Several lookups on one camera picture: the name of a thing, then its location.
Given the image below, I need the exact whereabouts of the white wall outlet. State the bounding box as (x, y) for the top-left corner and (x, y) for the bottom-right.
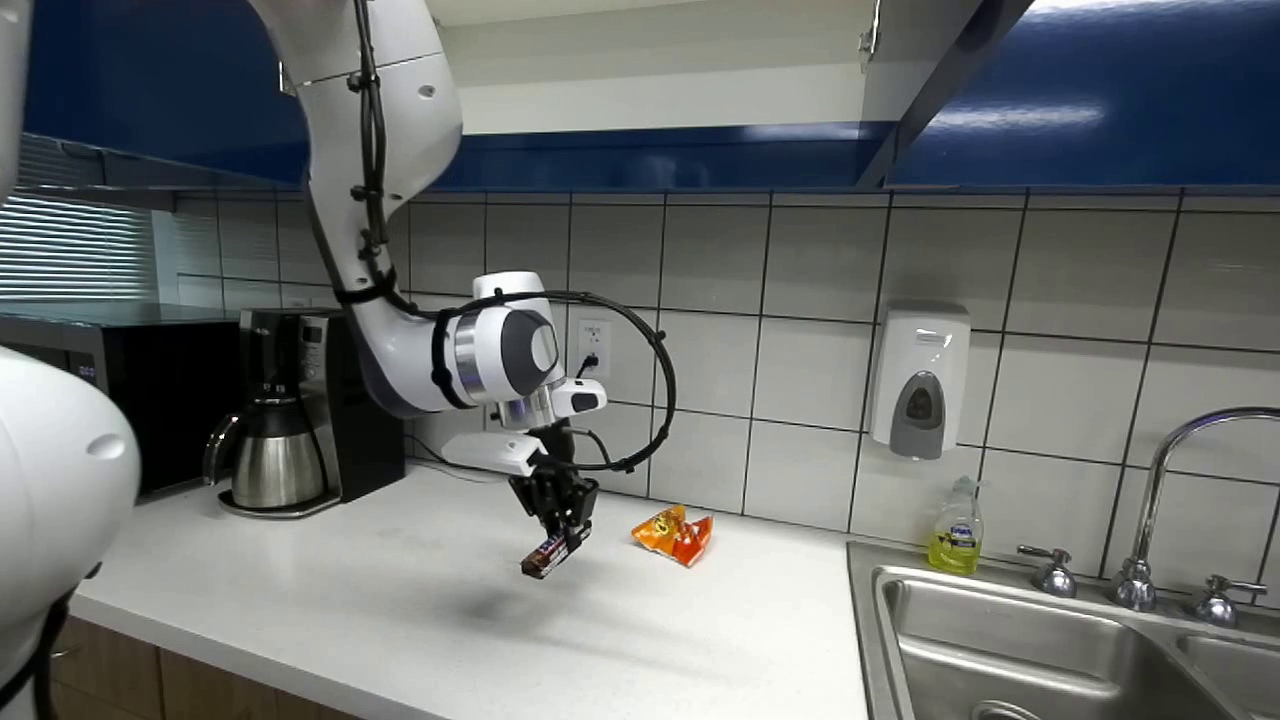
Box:
(571, 311), (612, 379)

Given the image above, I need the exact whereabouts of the steel coffee maker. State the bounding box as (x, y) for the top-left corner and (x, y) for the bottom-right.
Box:
(203, 309), (403, 520)

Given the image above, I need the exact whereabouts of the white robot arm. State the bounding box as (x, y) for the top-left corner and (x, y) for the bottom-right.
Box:
(249, 0), (608, 555)

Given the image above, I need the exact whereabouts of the orange snack packet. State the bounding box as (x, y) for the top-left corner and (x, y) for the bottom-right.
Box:
(633, 505), (716, 569)

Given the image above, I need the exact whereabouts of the brown chocolate bar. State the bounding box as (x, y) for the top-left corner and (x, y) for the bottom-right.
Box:
(522, 529), (591, 580)

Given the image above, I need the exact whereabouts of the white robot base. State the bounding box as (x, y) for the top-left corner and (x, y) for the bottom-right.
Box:
(0, 349), (141, 720)

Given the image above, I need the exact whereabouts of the white soap dispenser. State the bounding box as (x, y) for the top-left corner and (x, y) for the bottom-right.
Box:
(872, 309), (974, 462)

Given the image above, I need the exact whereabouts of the blue upper cabinet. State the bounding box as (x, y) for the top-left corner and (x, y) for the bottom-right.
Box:
(887, 0), (1280, 194)

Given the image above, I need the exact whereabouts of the stainless steel double sink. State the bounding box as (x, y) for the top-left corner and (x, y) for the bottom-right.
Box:
(850, 544), (1280, 720)

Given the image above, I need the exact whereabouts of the yellow dish soap bottle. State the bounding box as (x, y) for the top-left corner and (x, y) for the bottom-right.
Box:
(925, 476), (981, 575)

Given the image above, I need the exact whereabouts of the blue open cabinet door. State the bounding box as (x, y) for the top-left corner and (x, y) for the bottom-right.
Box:
(861, 0), (1033, 189)

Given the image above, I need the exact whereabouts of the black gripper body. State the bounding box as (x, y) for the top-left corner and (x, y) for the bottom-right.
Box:
(527, 426), (588, 535)

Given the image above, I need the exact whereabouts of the chrome sink faucet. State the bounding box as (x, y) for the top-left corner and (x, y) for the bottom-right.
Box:
(1018, 406), (1280, 628)

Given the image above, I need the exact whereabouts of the black microwave oven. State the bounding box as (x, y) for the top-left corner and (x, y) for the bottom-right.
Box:
(0, 311), (246, 499)

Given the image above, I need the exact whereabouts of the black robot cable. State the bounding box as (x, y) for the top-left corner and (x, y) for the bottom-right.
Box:
(305, 0), (681, 476)

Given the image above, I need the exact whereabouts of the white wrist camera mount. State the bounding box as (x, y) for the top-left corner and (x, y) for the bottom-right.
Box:
(452, 379), (608, 476)

